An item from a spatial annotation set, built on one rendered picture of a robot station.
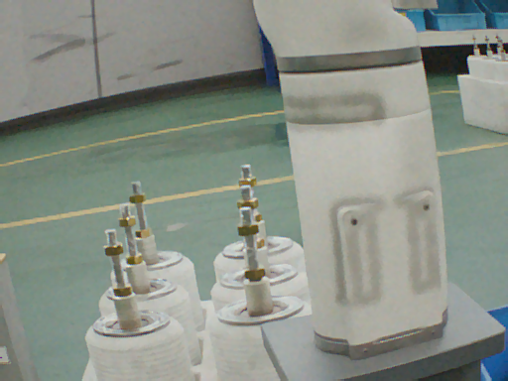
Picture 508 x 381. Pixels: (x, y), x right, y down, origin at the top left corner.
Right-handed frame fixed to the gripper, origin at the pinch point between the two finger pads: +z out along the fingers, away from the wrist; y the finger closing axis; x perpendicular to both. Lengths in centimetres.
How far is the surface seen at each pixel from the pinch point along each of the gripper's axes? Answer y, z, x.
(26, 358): -21.1, 15.8, -30.7
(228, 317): -5.6, 10.6, -13.1
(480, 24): -360, 6, 332
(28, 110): -523, 27, 102
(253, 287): -4.5, 8.2, -10.9
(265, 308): -4.2, 10.2, -10.2
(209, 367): -13.1, 18.0, -12.7
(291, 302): -4.7, 10.5, -7.4
